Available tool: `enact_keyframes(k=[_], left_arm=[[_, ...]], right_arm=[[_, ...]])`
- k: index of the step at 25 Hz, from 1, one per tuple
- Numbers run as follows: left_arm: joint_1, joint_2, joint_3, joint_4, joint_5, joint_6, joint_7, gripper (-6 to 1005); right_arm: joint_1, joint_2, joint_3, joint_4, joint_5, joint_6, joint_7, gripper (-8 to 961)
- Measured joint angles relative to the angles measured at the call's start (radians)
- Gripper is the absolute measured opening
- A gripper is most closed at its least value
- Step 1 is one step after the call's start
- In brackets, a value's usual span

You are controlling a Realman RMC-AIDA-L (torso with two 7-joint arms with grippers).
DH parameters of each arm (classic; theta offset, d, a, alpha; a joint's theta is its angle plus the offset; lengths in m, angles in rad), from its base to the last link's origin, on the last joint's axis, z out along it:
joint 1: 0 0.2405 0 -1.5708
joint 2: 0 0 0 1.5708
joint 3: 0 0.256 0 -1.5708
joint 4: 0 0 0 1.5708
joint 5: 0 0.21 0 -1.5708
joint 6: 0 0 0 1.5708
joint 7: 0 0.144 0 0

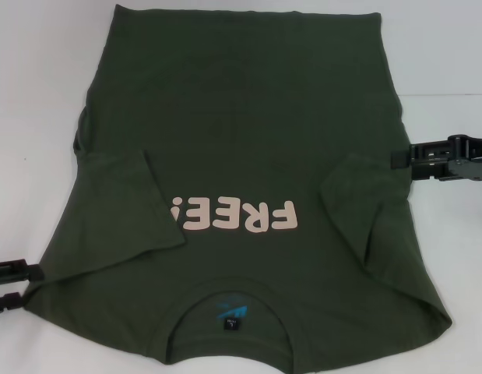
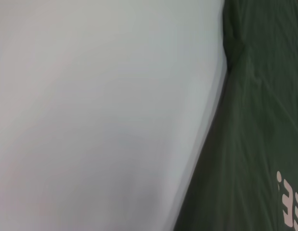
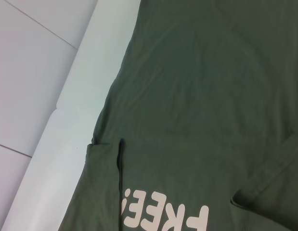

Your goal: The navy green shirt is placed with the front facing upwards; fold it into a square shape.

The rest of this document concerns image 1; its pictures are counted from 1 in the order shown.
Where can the dark green FREE! t-shirt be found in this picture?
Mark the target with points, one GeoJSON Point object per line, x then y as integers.
{"type": "Point", "coordinates": [240, 136]}

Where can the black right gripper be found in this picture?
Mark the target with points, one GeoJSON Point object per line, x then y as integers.
{"type": "Point", "coordinates": [470, 159]}

